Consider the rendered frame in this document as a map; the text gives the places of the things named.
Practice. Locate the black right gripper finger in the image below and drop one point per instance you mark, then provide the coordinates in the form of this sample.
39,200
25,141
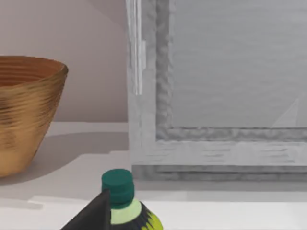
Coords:
96,213

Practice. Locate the green bottle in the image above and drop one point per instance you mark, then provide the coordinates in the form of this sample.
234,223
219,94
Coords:
124,203

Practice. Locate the grey cabinet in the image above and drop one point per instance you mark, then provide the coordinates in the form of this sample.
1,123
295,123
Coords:
144,119

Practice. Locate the brown woven basket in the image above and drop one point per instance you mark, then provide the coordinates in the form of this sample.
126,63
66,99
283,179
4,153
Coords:
26,110

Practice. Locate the grey cabinet door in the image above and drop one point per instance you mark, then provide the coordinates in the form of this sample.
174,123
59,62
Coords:
230,72

